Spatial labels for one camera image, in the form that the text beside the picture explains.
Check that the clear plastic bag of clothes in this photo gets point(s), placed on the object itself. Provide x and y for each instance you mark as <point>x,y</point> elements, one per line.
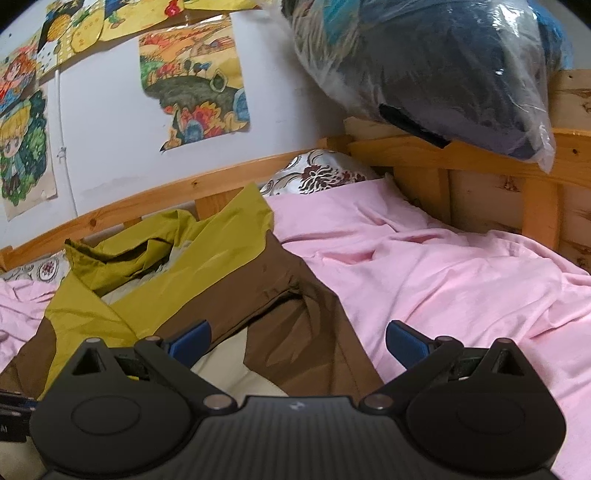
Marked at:
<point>429,69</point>

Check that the yellow brown beige jacket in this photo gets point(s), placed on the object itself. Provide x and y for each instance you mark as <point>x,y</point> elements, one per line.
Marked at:
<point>194,277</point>

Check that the floral satin quilt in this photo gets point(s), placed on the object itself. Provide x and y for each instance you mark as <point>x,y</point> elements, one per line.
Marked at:
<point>41,268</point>

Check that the floral satin pillow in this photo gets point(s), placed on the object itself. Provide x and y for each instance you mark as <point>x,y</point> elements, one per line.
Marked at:
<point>318,171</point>

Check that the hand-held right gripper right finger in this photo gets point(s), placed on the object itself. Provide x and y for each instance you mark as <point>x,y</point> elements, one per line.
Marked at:
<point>405,344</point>

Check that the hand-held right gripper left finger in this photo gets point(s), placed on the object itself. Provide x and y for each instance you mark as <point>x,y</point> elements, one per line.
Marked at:
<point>190,342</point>

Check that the wooden bed frame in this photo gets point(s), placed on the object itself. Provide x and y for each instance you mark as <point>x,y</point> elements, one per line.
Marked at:
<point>498,161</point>

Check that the torn colourful landscape poster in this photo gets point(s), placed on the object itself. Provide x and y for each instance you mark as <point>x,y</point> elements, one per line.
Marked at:
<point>194,87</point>

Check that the pink bed sheet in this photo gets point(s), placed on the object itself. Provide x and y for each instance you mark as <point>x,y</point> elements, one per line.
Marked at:
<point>461,286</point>

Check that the red-haired cartoon poster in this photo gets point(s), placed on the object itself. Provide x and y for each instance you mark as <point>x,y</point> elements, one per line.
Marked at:
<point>16,76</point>

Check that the blond cartoon child poster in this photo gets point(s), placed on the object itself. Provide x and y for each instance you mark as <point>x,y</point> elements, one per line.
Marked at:
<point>25,157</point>

